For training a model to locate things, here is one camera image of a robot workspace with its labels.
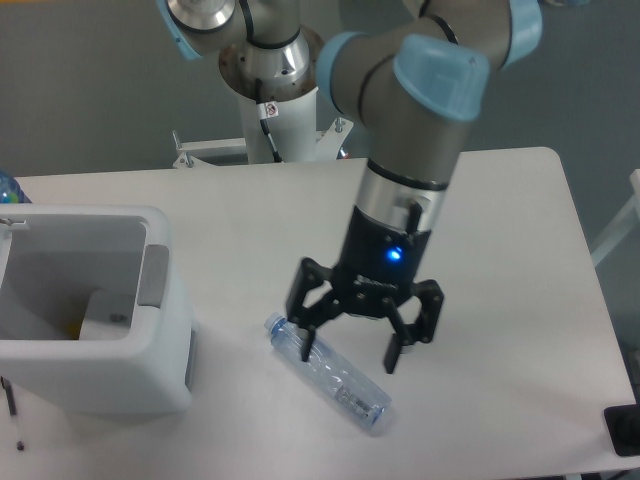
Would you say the white trash can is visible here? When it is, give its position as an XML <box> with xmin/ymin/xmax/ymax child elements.
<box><xmin>1</xmin><ymin>204</ymin><xmax>197</xmax><ymax>414</ymax></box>

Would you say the clear blue plastic bottle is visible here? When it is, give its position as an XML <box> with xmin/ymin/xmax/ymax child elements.
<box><xmin>264</xmin><ymin>313</ymin><xmax>393</xmax><ymax>437</ymax></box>

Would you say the white frame at right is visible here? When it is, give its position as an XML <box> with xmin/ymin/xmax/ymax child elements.
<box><xmin>590</xmin><ymin>169</ymin><xmax>639</xmax><ymax>267</ymax></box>

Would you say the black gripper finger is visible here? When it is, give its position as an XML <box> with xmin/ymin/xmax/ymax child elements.
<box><xmin>285</xmin><ymin>257</ymin><xmax>344</xmax><ymax>362</ymax></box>
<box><xmin>382</xmin><ymin>279</ymin><xmax>445</xmax><ymax>374</ymax></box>

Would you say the black pen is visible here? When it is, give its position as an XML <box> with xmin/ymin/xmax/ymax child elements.
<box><xmin>1</xmin><ymin>377</ymin><xmax>26</xmax><ymax>452</ymax></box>

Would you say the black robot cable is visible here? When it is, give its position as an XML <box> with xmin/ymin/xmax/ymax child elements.
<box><xmin>253</xmin><ymin>77</ymin><xmax>286</xmax><ymax>164</ymax></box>

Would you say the white left pedestal foot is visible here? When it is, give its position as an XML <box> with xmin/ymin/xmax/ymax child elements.
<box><xmin>172</xmin><ymin>130</ymin><xmax>248</xmax><ymax>169</ymax></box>

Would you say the black clamp at table corner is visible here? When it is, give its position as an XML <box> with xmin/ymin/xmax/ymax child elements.
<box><xmin>604</xmin><ymin>404</ymin><xmax>639</xmax><ymax>457</ymax></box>

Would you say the white paper wrapper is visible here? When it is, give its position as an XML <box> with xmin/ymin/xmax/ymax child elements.
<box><xmin>79</xmin><ymin>289</ymin><xmax>135</xmax><ymax>341</ymax></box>

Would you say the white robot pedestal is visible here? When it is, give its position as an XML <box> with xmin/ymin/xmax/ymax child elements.
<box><xmin>219</xmin><ymin>26</ymin><xmax>354</xmax><ymax>164</ymax></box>

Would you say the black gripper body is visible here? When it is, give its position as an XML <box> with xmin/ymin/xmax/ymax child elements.
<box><xmin>331</xmin><ymin>203</ymin><xmax>431</xmax><ymax>319</ymax></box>

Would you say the yellow trash in bin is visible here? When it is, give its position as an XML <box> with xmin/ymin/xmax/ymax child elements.
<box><xmin>63</xmin><ymin>322</ymin><xmax>82</xmax><ymax>340</ymax></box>

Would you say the blue bottle at left edge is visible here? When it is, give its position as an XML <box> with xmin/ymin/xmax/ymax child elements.
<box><xmin>0</xmin><ymin>170</ymin><xmax>32</xmax><ymax>204</ymax></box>

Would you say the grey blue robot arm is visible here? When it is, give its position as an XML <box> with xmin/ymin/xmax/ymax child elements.
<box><xmin>286</xmin><ymin>1</ymin><xmax>543</xmax><ymax>372</ymax></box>

